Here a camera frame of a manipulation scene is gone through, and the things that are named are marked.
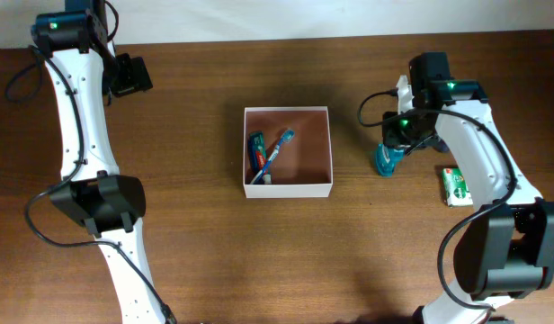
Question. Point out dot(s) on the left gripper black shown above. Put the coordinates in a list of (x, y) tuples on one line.
[(138, 76)]

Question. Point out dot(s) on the green white soap box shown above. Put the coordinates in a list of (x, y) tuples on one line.
[(455, 188)]

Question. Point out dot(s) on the teal mouthwash bottle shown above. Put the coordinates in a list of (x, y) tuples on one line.
[(386, 159)]

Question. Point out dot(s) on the blue white toothbrush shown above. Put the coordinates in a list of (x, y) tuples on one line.
[(286, 137)]

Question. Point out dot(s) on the blue disposable razor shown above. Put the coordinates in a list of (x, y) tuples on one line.
[(252, 149)]

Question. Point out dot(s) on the white pink cardboard box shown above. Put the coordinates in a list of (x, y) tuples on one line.
[(304, 166)]

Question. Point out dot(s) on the green red toothpaste tube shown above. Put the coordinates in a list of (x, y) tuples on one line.
[(266, 178)]

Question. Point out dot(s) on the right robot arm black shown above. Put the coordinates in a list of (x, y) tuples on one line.
[(507, 249)]

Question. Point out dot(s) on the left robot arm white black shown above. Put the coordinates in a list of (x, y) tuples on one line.
[(77, 48)]

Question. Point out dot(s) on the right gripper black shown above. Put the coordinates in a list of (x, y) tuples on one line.
[(393, 136)]

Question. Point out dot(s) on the blue foam soap bottle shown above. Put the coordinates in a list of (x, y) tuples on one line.
[(440, 146)]

